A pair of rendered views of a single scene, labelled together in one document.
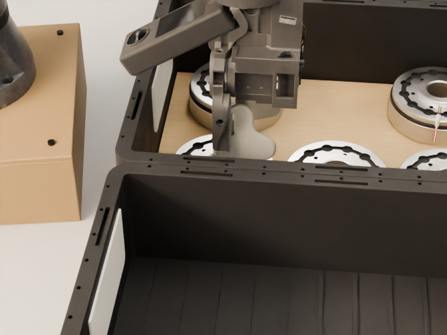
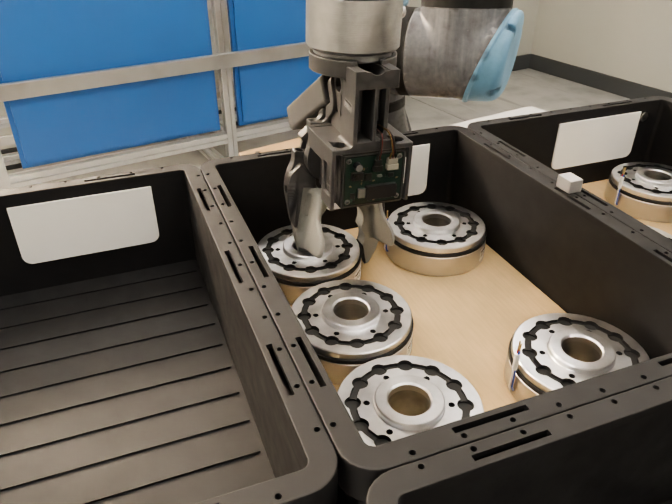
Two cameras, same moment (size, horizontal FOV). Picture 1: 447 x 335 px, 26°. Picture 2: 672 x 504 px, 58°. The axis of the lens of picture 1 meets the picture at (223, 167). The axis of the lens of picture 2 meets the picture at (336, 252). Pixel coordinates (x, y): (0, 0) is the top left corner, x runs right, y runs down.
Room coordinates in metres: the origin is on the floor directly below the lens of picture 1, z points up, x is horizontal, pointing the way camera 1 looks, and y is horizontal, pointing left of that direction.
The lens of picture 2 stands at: (0.52, -0.46, 1.17)
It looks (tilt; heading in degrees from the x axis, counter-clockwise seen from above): 32 degrees down; 63
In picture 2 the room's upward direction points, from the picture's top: straight up
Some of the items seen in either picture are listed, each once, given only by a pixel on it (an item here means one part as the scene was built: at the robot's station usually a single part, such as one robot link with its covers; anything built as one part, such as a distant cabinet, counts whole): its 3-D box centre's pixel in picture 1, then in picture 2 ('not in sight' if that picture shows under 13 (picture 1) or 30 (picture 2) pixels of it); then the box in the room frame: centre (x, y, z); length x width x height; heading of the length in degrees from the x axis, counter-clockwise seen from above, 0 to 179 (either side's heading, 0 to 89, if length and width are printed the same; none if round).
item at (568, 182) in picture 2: not in sight; (569, 182); (0.93, -0.11, 0.94); 0.02 x 0.01 x 0.01; 84
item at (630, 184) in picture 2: not in sight; (656, 180); (1.16, -0.04, 0.86); 0.10 x 0.10 x 0.01
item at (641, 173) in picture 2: not in sight; (657, 177); (1.16, -0.04, 0.86); 0.05 x 0.05 x 0.01
